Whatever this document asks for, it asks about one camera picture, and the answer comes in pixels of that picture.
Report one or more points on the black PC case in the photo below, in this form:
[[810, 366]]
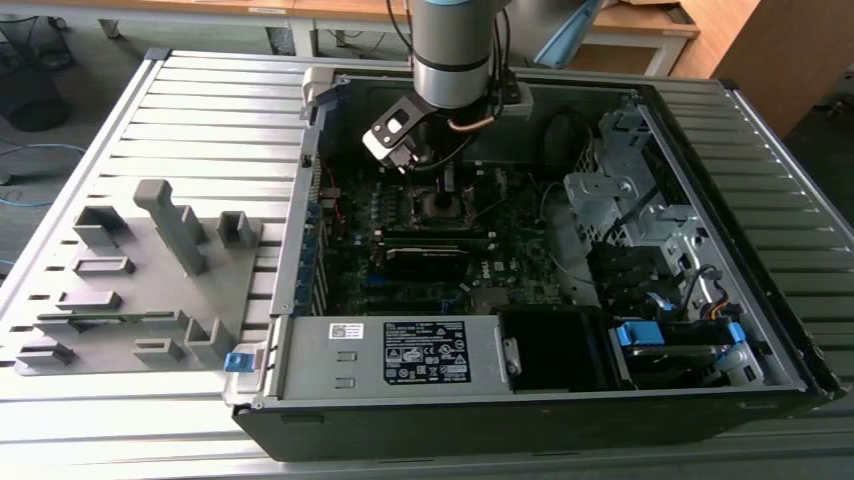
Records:
[[467, 430]]

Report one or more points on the wooden cabinet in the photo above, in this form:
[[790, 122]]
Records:
[[787, 50]]

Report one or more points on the black wastebasket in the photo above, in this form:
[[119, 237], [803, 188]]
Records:
[[36, 105]]

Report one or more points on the wooden desk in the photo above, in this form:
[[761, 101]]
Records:
[[641, 25]]

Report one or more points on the grey parts rack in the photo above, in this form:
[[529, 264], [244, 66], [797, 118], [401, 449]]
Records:
[[220, 280]]

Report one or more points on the green motherboard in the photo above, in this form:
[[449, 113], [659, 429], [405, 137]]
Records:
[[527, 250]]

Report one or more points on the metal drive cage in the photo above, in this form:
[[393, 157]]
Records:
[[594, 200]]

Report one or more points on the black RAM slot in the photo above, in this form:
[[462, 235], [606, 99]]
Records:
[[434, 231]]

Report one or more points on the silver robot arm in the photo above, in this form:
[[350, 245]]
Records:
[[454, 60]]

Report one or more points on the pale blue teach pendant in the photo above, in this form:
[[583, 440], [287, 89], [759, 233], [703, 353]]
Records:
[[563, 37]]

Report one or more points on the black graphics card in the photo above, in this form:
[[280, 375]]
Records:
[[427, 265]]

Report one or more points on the grey power supply unit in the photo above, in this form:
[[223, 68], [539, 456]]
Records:
[[314, 360]]

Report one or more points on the CPU socket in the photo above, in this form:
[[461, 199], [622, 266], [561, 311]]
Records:
[[407, 215]]

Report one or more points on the blue case latch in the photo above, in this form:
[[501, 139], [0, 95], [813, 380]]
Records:
[[240, 362]]

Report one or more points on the silver CPU plate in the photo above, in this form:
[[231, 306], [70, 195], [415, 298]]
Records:
[[454, 210]]

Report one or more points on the hard disk in blue carrier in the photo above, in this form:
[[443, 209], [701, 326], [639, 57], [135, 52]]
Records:
[[641, 334]]

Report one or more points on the grey chipset heatsink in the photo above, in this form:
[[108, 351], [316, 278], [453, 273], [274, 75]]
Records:
[[493, 301]]

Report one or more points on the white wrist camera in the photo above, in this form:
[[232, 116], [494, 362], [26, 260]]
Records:
[[394, 125]]

